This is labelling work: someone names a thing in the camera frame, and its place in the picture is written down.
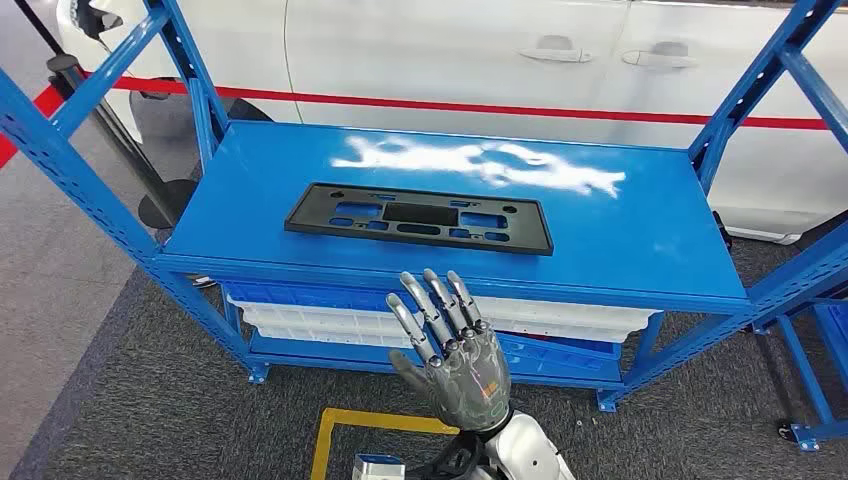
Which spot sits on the black plastic plate frame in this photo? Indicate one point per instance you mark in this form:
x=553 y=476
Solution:
x=311 y=218

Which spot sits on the white car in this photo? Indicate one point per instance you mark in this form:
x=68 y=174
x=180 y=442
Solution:
x=430 y=53

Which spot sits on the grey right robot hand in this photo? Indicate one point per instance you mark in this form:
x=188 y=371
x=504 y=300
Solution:
x=467 y=378

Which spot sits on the blue metal shelf rack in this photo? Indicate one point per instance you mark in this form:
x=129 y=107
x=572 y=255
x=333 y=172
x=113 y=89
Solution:
x=805 y=378
x=596 y=225

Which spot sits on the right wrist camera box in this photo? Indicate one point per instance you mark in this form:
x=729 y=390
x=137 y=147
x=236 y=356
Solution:
x=378 y=469

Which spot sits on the red barrier belt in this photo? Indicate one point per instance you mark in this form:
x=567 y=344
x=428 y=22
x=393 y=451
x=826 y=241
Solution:
x=464 y=104
x=46 y=102

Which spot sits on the blue plastic bin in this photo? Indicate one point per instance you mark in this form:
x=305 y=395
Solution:
x=563 y=358
x=298 y=295

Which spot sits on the yellow floor tape square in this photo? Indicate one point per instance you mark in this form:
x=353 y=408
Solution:
x=321 y=450

